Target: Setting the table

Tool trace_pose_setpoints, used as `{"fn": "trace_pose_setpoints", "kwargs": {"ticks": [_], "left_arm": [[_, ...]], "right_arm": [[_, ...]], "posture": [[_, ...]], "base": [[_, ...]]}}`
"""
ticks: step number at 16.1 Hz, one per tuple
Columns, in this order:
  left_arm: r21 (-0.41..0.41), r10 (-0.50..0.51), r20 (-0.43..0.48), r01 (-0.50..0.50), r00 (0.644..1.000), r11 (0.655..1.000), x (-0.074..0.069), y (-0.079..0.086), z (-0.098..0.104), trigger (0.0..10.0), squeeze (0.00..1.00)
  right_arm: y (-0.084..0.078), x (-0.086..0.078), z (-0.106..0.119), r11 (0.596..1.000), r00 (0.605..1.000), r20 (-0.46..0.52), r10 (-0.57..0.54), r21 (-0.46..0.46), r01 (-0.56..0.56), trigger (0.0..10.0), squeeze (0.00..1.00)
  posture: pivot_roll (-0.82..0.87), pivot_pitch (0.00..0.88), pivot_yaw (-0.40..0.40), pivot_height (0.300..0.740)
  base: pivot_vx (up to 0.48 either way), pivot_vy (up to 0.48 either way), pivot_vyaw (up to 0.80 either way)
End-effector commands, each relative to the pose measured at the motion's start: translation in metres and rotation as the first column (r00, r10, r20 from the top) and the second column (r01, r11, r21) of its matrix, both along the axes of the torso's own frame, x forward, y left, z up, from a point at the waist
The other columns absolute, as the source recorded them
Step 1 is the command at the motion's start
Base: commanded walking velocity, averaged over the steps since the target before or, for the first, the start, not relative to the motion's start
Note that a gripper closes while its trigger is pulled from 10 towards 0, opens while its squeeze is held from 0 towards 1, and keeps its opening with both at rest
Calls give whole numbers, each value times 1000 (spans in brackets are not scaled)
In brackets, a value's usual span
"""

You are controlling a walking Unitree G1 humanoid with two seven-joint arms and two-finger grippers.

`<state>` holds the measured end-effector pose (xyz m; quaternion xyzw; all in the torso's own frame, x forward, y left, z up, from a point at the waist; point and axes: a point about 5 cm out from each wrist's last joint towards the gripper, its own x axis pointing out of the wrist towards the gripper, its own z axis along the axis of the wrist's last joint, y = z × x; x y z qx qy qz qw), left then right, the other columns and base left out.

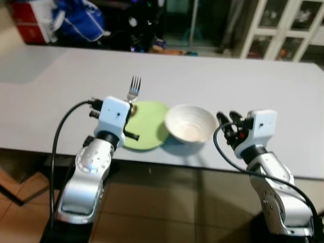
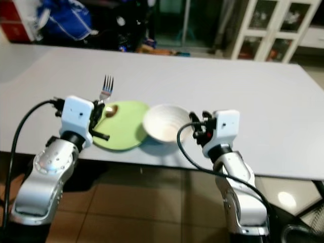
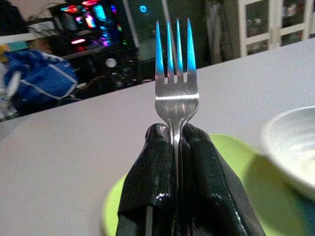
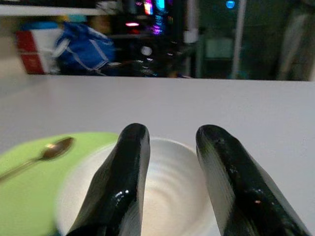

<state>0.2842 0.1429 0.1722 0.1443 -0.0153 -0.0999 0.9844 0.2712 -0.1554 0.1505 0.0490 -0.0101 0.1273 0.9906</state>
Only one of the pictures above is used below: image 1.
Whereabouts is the silver metal fork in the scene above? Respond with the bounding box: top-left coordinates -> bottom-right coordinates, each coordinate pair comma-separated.
126,76 -> 142,102

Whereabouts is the green round plate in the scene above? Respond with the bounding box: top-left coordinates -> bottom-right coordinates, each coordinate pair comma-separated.
123,101 -> 171,151

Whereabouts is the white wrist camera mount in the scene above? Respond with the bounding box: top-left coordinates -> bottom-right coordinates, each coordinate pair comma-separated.
96,96 -> 133,145
235,109 -> 278,157

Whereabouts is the white glass door cabinet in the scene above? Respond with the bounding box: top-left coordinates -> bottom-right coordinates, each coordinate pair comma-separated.
240,0 -> 324,63

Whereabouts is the black equipment pile with lights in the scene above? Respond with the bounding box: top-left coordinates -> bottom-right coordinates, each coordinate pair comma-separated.
104,0 -> 164,52

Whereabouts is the white ribbed bowl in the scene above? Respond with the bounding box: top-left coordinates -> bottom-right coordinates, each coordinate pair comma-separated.
164,104 -> 218,144

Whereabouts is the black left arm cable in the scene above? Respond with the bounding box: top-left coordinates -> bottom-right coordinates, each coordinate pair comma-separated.
49,99 -> 104,229

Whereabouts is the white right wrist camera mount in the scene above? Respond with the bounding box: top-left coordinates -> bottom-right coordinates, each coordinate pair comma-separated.
235,109 -> 278,157

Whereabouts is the blue fabric bag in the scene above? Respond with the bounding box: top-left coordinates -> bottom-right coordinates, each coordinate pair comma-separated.
53,0 -> 108,43

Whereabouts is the red cardboard box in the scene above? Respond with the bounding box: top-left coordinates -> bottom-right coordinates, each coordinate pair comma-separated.
9,0 -> 57,44

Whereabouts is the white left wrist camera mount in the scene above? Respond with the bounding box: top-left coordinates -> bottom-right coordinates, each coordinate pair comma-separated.
96,96 -> 133,145

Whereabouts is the orange wooden object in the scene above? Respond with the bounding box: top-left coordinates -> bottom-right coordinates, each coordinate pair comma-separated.
151,46 -> 189,56

